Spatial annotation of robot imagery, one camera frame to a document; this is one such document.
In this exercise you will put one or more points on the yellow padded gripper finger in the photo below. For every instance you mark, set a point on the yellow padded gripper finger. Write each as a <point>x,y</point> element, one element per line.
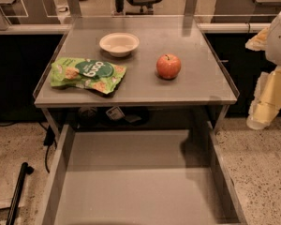
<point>259,41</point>
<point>266,104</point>

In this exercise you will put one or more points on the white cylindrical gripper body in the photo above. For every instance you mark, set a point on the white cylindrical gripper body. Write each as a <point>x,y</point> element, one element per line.
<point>279,39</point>

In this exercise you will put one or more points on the green rice chip bag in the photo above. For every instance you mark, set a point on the green rice chip bag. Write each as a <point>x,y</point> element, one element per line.
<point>87,74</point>

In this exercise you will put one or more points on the grey open top drawer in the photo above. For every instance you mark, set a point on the grey open top drawer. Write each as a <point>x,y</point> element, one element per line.
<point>138,177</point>

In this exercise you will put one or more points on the grey cabinet with counter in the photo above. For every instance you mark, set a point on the grey cabinet with counter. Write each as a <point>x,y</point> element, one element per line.
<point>202,79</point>

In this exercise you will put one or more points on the clear acrylic barrier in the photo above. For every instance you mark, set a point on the clear acrylic barrier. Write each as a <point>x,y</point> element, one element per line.
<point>211,15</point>

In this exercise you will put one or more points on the red apple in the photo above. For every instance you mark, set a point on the red apple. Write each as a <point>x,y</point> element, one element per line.
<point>168,66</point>

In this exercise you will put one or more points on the white label tag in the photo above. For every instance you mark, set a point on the white label tag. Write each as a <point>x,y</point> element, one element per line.
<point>115,113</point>

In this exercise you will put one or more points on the black pole on floor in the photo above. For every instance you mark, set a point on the black pole on floor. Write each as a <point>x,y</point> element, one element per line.
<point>24,171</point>

